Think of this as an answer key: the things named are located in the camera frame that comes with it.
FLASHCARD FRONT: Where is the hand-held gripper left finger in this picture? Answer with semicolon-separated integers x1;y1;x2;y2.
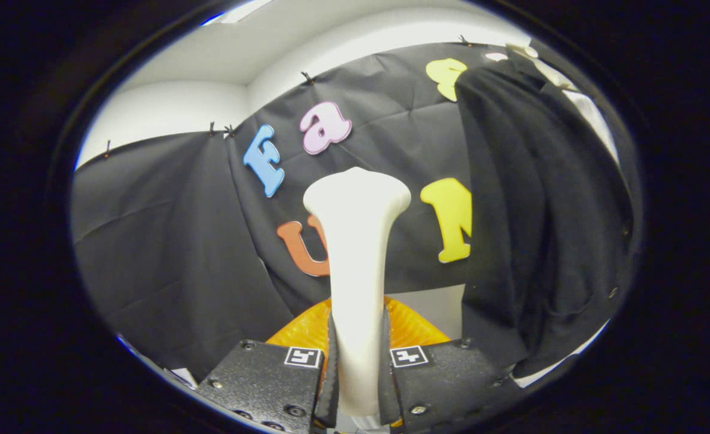
195;298;339;434

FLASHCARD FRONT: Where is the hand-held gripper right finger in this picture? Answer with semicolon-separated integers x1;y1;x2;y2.
379;297;524;432

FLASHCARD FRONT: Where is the white garment steamer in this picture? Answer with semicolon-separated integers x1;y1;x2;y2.
303;167;412;418

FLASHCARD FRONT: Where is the black suit jacket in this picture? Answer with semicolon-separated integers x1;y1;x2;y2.
454;45;639;379

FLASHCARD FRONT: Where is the black backdrop cloth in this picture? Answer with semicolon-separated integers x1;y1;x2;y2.
72;42;512;380

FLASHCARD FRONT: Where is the white mannequin torso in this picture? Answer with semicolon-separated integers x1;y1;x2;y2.
506;42;621;388

